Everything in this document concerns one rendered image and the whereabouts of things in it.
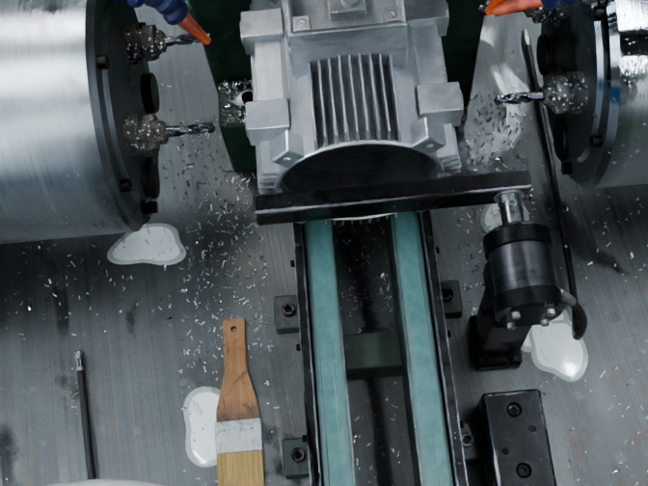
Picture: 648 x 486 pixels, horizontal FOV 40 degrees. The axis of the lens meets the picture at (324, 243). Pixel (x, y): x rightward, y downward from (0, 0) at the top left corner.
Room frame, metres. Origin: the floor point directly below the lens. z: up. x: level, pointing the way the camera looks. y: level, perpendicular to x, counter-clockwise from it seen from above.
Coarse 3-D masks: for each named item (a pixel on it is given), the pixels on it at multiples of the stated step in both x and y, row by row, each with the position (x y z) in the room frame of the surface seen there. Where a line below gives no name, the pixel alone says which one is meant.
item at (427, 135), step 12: (276, 0) 0.56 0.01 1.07; (420, 120) 0.39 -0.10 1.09; (432, 120) 0.39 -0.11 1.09; (288, 132) 0.40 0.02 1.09; (420, 132) 0.38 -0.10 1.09; (432, 132) 0.38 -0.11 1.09; (444, 132) 0.38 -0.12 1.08; (276, 144) 0.39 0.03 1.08; (288, 144) 0.39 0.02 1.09; (300, 144) 0.39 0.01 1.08; (420, 144) 0.37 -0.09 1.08; (432, 144) 0.37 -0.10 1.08; (444, 144) 0.37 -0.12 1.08; (276, 156) 0.38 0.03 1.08; (288, 156) 0.38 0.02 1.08; (300, 156) 0.38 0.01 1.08
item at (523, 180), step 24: (288, 192) 0.37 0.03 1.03; (312, 192) 0.37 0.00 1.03; (336, 192) 0.37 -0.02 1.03; (360, 192) 0.36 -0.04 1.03; (384, 192) 0.36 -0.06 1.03; (408, 192) 0.36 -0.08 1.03; (432, 192) 0.35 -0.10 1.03; (456, 192) 0.35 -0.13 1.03; (480, 192) 0.35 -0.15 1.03; (504, 192) 0.34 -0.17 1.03; (528, 192) 0.34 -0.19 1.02; (264, 216) 0.35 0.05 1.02; (288, 216) 0.35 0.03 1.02; (312, 216) 0.35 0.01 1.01; (336, 216) 0.35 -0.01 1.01
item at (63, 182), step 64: (0, 0) 0.52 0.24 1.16; (64, 0) 0.51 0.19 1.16; (0, 64) 0.46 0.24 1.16; (64, 64) 0.45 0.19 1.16; (128, 64) 0.51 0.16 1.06; (0, 128) 0.41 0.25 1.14; (64, 128) 0.41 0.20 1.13; (128, 128) 0.43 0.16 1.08; (0, 192) 0.38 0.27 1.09; (64, 192) 0.37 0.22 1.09; (128, 192) 0.39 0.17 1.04
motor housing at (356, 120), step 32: (256, 0) 0.57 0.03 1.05; (416, 32) 0.50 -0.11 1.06; (256, 64) 0.49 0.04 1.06; (288, 64) 0.48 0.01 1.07; (352, 64) 0.46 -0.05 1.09; (416, 64) 0.47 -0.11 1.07; (256, 96) 0.47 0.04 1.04; (288, 96) 0.45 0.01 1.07; (320, 96) 0.42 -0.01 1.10; (352, 96) 0.41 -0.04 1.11; (384, 96) 0.41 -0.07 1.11; (416, 96) 0.43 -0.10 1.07; (288, 128) 0.42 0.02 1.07; (320, 128) 0.40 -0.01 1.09; (352, 128) 0.39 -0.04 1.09; (384, 128) 0.39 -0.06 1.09; (448, 128) 0.40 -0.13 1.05; (256, 160) 0.41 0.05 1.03; (320, 160) 0.44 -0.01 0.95; (352, 160) 0.44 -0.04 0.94; (384, 160) 0.43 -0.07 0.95; (416, 160) 0.42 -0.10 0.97; (448, 160) 0.37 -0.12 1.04; (352, 224) 0.38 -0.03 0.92
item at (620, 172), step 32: (608, 0) 0.44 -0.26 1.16; (640, 0) 0.43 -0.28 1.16; (544, 32) 0.54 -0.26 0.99; (576, 32) 0.47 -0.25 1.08; (608, 32) 0.42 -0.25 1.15; (640, 32) 0.41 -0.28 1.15; (544, 64) 0.50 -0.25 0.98; (576, 64) 0.45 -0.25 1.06; (608, 64) 0.40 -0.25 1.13; (640, 64) 0.39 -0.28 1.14; (512, 96) 0.42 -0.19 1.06; (544, 96) 0.41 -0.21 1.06; (576, 96) 0.41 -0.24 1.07; (608, 96) 0.38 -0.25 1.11; (640, 96) 0.37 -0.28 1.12; (576, 128) 0.40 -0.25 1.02; (608, 128) 0.36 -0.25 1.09; (640, 128) 0.35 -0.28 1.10; (576, 160) 0.38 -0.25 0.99; (608, 160) 0.34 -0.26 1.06; (640, 160) 0.34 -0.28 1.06
